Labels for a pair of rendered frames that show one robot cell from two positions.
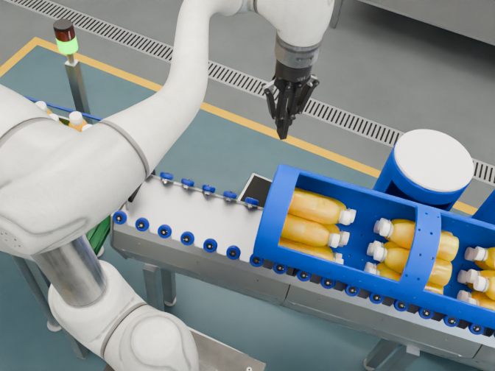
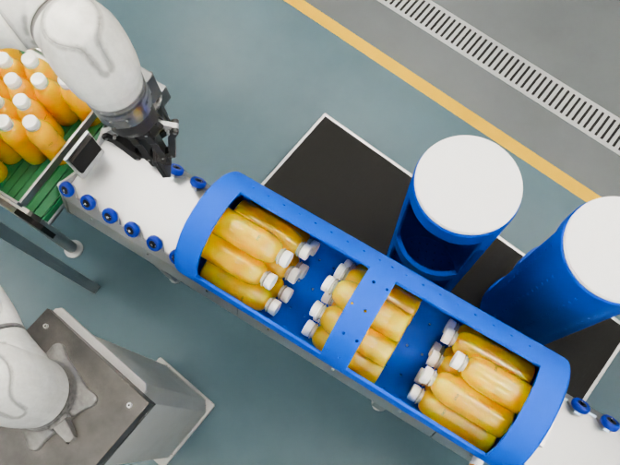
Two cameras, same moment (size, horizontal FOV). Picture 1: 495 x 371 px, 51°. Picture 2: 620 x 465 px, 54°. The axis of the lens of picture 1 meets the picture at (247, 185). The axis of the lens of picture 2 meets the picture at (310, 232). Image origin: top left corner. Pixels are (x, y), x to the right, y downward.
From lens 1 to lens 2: 0.75 m
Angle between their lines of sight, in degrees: 22
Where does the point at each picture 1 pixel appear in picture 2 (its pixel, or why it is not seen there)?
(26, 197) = not seen: outside the picture
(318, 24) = (101, 96)
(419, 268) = (340, 347)
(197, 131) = (280, 39)
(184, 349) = (11, 394)
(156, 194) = (120, 164)
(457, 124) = not seen: outside the picture
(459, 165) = (498, 200)
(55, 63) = not seen: outside the picture
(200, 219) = (160, 206)
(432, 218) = (376, 291)
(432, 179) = (451, 213)
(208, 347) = (98, 369)
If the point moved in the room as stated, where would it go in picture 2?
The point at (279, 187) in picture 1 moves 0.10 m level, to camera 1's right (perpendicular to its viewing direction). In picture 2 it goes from (202, 211) to (243, 227)
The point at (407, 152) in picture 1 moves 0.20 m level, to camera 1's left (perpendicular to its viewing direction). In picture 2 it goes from (435, 167) to (363, 142)
